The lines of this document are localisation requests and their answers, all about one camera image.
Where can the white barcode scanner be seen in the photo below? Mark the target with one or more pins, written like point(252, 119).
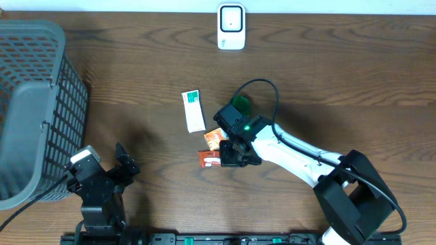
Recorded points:
point(231, 26)

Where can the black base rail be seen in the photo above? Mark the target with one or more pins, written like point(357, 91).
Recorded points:
point(208, 239)

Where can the grey plastic mesh basket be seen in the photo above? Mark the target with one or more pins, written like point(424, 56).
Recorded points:
point(43, 111)

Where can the white green medicine box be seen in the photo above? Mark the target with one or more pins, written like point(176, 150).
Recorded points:
point(193, 111)

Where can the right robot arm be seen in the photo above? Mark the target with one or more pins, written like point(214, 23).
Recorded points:
point(352, 195)

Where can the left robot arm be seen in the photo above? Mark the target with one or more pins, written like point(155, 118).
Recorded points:
point(104, 220)

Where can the red Top chocolate bar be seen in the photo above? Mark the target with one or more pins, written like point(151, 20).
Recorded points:
point(209, 159)

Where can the green lid white jar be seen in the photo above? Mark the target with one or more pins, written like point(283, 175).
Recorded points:
point(242, 104)

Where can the small orange snack box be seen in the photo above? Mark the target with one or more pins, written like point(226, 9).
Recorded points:
point(214, 137)

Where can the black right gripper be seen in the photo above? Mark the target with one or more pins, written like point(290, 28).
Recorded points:
point(226, 160)

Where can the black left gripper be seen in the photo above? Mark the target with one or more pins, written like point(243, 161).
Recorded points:
point(125, 176)

